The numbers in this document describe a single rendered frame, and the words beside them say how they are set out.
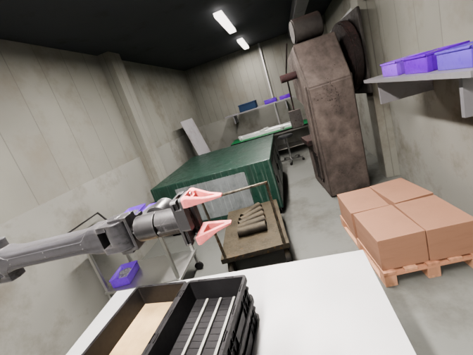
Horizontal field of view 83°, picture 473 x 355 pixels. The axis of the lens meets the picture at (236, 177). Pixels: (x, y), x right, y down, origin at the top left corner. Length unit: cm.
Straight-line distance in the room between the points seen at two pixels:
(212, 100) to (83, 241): 748
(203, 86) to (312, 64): 479
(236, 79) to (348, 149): 474
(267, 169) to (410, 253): 196
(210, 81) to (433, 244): 677
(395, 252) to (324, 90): 210
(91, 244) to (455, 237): 233
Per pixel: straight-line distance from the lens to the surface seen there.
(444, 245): 252
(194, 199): 54
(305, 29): 391
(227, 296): 136
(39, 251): 80
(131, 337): 145
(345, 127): 379
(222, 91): 795
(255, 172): 367
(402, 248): 239
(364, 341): 124
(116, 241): 65
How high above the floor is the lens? 164
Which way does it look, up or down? 15 degrees down
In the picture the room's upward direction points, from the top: 18 degrees counter-clockwise
